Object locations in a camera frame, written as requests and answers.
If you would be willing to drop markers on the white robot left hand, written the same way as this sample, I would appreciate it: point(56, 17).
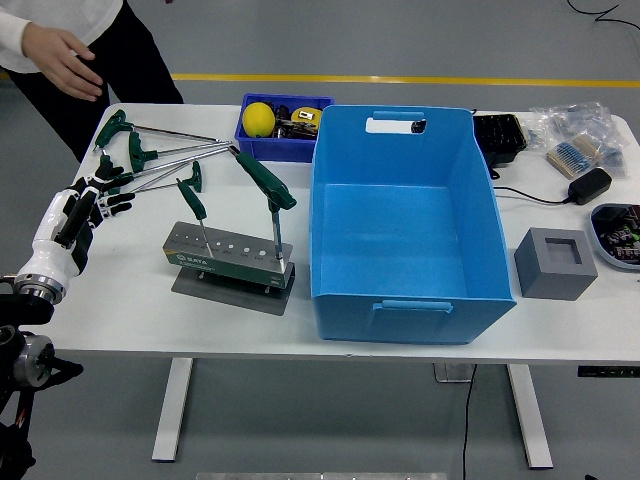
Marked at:
point(52, 222)

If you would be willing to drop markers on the person's right hand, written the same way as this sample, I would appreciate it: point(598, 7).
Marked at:
point(60, 57)

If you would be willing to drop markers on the grey SATA tool stand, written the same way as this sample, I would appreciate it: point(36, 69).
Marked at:
point(225, 270)

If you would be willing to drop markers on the person's right forearm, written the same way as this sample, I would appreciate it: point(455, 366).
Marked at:
point(12, 32)

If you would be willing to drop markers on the large light blue plastic box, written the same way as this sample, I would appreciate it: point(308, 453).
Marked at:
point(400, 225)

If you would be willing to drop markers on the person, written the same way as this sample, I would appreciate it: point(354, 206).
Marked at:
point(140, 60)

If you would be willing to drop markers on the yellow ball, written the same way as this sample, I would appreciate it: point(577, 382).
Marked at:
point(258, 120)

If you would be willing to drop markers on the white table leg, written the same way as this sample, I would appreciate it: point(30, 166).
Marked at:
point(172, 410)
point(530, 415)

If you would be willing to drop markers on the small dark blue bin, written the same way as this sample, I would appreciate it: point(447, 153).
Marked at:
point(270, 147)

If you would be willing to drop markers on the black metal parts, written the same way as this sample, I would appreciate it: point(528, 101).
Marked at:
point(295, 131)

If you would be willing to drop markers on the yellow black tape measure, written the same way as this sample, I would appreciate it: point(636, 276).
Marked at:
point(305, 115)

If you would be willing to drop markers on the black plastic tray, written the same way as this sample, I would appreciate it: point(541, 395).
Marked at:
point(497, 135)

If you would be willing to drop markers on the grey cube with square recess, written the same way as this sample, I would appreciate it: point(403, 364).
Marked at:
point(537, 270)

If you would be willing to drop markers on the clear plastic component bags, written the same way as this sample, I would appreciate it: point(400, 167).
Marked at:
point(575, 117)

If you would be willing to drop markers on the taped resistor strip bundle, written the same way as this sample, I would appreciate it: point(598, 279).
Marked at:
point(570, 155)

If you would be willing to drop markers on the black power adapter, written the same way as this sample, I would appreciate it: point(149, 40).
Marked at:
point(590, 185)

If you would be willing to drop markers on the grey-blue bowl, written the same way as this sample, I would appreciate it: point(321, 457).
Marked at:
point(597, 240)

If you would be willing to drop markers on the small electronic components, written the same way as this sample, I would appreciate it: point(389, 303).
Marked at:
point(622, 237)

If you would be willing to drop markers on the black table control panel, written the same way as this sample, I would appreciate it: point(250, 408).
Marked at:
point(607, 371)

